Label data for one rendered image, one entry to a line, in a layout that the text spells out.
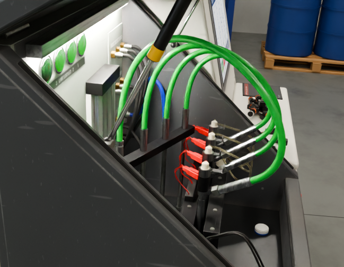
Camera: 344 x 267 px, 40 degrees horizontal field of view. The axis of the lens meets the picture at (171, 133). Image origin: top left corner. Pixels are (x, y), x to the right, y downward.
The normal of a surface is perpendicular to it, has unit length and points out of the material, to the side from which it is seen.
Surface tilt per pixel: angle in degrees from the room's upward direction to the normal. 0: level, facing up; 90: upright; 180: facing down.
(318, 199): 0
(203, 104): 90
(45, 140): 90
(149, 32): 90
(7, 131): 90
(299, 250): 0
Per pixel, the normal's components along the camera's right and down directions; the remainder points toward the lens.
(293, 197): 0.05, -0.90
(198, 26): -0.17, 0.41
